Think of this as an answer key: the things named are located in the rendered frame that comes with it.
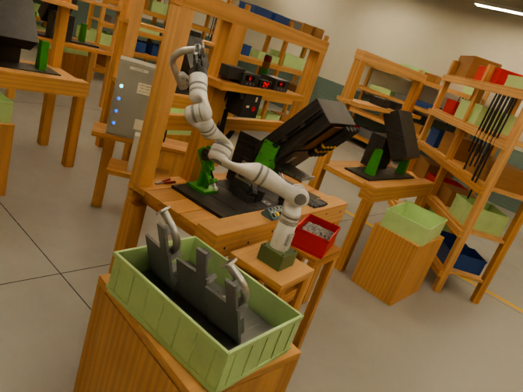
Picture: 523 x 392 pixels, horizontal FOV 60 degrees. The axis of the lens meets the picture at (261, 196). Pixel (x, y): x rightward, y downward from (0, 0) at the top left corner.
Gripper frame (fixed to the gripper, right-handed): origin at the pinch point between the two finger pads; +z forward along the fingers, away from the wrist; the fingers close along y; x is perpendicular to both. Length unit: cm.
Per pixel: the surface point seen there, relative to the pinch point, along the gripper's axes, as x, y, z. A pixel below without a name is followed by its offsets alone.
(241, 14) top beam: -19, -42, 66
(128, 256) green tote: 29, -23, -79
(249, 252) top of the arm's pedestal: -16, -74, -63
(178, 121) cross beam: 21, -78, 21
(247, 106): -20, -84, 34
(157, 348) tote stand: 16, -17, -114
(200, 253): 0, -1, -87
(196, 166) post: 14, -104, 5
